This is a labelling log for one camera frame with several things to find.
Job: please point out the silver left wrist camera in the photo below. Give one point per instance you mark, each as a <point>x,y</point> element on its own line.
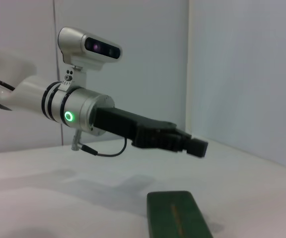
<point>88,48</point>

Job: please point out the green glasses case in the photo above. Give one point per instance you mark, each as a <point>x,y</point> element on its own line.
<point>177,215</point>

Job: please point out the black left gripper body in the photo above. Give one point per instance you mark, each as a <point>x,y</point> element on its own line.
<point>133,126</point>

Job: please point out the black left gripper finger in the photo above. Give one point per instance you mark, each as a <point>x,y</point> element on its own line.
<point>195,146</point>

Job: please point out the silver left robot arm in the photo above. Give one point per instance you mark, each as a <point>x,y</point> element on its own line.
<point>58,104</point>

